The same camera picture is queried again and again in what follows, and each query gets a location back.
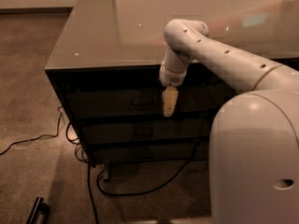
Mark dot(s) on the grey drawer cabinet counter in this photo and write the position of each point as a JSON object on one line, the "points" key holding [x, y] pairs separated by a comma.
{"points": [[109, 45]]}

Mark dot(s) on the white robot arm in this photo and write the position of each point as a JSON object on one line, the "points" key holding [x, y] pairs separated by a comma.
{"points": [[254, 139]]}

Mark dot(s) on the grey drawer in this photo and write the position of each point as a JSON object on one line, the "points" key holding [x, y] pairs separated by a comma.
{"points": [[127, 132], [120, 103], [178, 151]]}

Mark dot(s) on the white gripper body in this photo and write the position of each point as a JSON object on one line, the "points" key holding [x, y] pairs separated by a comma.
{"points": [[171, 77]]}

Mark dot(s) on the black object on floor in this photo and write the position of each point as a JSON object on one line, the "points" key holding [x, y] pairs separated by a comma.
{"points": [[40, 208]]}

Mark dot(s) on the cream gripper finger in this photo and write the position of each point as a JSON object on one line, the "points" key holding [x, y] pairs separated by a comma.
{"points": [[170, 97]]}

